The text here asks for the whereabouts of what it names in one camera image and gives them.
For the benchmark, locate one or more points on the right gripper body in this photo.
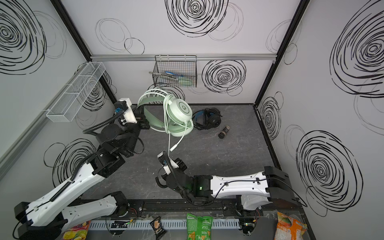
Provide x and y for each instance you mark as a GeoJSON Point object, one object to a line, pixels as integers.
{"type": "Point", "coordinates": [180, 165]}

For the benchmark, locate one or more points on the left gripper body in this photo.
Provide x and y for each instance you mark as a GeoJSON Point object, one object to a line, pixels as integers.
{"type": "Point", "coordinates": [142, 120]}

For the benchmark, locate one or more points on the mint green headphones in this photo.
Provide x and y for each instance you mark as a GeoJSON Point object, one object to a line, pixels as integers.
{"type": "Point", "coordinates": [177, 114]}

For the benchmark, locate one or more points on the black blue headphones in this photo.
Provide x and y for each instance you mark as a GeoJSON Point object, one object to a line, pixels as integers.
{"type": "Point", "coordinates": [211, 118]}

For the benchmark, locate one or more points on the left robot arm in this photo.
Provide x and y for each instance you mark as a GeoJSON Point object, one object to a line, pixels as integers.
{"type": "Point", "coordinates": [53, 214]}

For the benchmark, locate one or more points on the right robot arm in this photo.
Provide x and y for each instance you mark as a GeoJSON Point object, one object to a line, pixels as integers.
{"type": "Point", "coordinates": [270, 186]}

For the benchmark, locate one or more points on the small brown bottle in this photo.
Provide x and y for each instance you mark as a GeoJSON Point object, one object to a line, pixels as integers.
{"type": "Point", "coordinates": [224, 132]}

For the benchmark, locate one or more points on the small dark snack packet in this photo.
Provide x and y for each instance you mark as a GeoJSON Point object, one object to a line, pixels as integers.
{"type": "Point", "coordinates": [158, 228]}

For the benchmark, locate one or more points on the green chips bag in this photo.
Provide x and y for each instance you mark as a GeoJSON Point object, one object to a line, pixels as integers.
{"type": "Point", "coordinates": [199, 227]}

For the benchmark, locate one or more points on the Fox's fruits candy bag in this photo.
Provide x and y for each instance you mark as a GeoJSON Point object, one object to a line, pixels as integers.
{"type": "Point", "coordinates": [78, 232]}

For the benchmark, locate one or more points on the orange snack bag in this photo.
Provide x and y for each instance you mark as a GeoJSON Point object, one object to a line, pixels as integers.
{"type": "Point", "coordinates": [289, 228]}

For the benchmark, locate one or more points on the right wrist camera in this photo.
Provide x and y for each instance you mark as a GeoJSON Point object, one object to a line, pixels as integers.
{"type": "Point", "coordinates": [165, 160]}

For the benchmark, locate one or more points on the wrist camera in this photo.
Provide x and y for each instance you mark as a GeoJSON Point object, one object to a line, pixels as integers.
{"type": "Point", "coordinates": [128, 116]}
{"type": "Point", "coordinates": [165, 160]}

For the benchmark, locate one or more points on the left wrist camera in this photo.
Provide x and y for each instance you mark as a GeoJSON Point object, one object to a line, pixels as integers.
{"type": "Point", "coordinates": [128, 116]}

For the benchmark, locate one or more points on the black mounting rail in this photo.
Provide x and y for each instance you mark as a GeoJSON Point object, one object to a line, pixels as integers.
{"type": "Point", "coordinates": [219, 208]}

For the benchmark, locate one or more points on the black wire basket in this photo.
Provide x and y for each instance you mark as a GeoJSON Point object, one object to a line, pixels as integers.
{"type": "Point", "coordinates": [175, 70]}

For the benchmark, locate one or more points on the white slotted cable duct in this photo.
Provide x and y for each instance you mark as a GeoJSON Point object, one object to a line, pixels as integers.
{"type": "Point", "coordinates": [102, 225]}

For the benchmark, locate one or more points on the white wire shelf basket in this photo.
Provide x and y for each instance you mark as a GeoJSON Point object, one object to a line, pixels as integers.
{"type": "Point", "coordinates": [76, 93]}

